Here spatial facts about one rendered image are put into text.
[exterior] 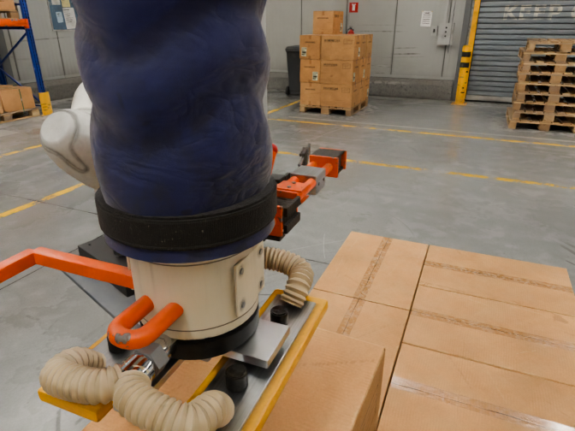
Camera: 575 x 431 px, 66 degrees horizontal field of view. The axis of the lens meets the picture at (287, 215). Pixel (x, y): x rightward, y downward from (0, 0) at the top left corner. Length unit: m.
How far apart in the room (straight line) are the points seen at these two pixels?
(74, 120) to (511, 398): 1.35
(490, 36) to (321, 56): 3.72
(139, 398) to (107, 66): 0.34
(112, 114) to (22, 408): 2.04
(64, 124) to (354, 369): 0.68
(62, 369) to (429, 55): 10.30
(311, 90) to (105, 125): 7.98
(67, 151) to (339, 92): 7.59
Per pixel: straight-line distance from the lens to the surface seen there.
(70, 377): 0.58
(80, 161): 0.85
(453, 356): 1.65
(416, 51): 10.65
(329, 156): 1.10
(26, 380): 2.56
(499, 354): 1.70
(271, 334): 0.65
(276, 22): 11.62
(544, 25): 10.43
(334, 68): 8.25
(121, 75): 0.47
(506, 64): 10.44
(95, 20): 0.48
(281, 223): 0.79
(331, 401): 0.85
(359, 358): 0.93
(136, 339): 0.53
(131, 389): 0.54
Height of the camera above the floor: 1.56
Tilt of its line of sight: 24 degrees down
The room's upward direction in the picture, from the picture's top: straight up
